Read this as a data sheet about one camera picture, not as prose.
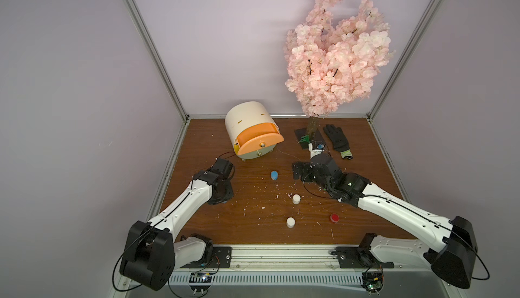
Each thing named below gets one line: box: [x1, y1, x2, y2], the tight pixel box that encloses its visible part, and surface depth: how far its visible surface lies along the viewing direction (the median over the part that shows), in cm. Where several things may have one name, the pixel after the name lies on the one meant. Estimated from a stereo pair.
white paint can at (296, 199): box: [292, 193, 302, 206], surface depth 87 cm
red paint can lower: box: [330, 212, 340, 224], surface depth 82 cm
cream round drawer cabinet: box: [224, 100, 281, 147], surface depth 95 cm
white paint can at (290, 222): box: [286, 216, 296, 229], surface depth 81 cm
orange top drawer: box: [236, 122, 285, 156], surface depth 85 cm
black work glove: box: [323, 123, 354, 160], surface depth 111 cm
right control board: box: [360, 271, 385, 296], surface depth 71 cm
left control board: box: [188, 272, 213, 295], surface depth 72 cm
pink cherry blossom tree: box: [284, 0, 396, 137], surface depth 66 cm
